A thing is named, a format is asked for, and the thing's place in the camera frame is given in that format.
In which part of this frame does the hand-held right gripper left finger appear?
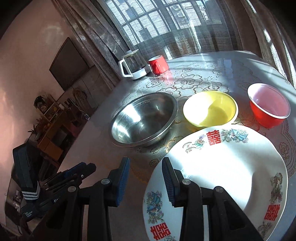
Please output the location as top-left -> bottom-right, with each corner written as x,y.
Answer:
35,157 -> 130,241

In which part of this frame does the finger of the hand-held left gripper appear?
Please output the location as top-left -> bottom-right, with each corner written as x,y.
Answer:
57,163 -> 86,179
40,163 -> 97,190

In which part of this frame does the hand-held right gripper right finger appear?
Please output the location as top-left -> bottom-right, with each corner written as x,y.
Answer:
162,157 -> 264,241

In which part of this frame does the large white red-print plate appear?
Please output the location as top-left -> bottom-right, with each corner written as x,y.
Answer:
143,126 -> 288,241

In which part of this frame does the stainless steel bowl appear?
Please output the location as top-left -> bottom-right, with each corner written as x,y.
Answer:
111,92 -> 179,147

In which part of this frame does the yellow plastic bowl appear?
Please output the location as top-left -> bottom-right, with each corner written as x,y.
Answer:
183,90 -> 238,128

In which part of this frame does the red plastic bowl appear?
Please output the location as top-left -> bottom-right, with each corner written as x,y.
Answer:
247,83 -> 291,129

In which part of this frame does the wooden shelf cabinet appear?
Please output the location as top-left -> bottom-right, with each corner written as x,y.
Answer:
30,93 -> 77,160

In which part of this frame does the white glass electric kettle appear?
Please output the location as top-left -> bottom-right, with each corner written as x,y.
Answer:
118,49 -> 151,80

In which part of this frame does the red mug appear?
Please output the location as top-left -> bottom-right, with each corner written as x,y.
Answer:
148,55 -> 169,75

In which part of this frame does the grey velvet curtain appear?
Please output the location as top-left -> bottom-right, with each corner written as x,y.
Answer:
53,0 -> 132,91
240,0 -> 296,88

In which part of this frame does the sheer white curtain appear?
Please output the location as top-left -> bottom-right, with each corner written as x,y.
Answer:
97,0 -> 262,63

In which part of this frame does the barred window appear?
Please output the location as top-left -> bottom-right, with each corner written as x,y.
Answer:
104,0 -> 232,44

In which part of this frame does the wall-mounted black television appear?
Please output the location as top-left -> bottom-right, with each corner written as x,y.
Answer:
49,37 -> 90,91

